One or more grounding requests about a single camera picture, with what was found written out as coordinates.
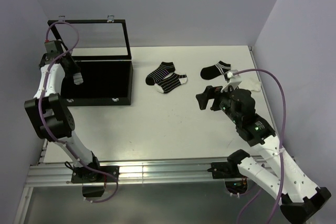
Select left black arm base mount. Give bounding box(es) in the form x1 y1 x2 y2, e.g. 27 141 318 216
71 167 115 199

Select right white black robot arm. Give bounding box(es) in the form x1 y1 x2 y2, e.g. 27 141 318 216
196 86 331 223

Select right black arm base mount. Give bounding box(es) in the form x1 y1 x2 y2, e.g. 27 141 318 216
207 162 248 196

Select black sock with purple stripes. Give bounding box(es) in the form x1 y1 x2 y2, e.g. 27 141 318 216
145 62 175 86

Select aluminium front frame rail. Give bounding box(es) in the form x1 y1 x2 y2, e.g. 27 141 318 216
13 155 310 224

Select black display case base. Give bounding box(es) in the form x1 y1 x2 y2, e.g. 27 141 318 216
60 61 133 106

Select black glass-panel case lid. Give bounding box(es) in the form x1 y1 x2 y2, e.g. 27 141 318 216
58 15 132 61

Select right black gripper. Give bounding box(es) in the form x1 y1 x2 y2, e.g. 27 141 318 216
195 82 241 124

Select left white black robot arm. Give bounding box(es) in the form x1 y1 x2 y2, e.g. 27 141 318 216
24 40 102 182

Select black white-striped sock white toe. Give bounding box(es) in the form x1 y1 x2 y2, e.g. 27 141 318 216
154 73 188 94

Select white sock black thin stripes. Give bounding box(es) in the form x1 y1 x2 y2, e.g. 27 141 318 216
72 72 83 86

